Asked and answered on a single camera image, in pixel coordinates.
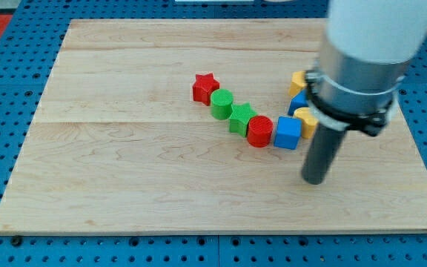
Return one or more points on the dark grey cylindrical pointer tool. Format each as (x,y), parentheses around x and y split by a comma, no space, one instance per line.
(321,153)

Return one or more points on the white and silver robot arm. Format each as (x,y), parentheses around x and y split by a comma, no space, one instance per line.
(365,51)

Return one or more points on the light wooden board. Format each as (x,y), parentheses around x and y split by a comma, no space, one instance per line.
(118,147)

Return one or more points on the red cylinder block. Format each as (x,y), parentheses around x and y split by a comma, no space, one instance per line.
(259,131)

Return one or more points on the green star block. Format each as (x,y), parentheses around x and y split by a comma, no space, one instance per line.
(240,117)

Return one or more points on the blue cube block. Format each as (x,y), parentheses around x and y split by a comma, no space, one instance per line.
(288,132)

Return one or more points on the red star block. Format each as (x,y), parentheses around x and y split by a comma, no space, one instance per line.
(203,87)

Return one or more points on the yellow heart block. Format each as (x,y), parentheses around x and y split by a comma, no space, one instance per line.
(309,122)

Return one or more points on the green cylinder block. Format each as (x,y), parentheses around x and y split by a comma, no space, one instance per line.
(221,104)

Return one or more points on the blue triangular block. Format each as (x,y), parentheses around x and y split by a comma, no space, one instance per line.
(298,101)

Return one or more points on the yellow block behind arm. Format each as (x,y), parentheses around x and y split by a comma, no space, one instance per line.
(298,83)

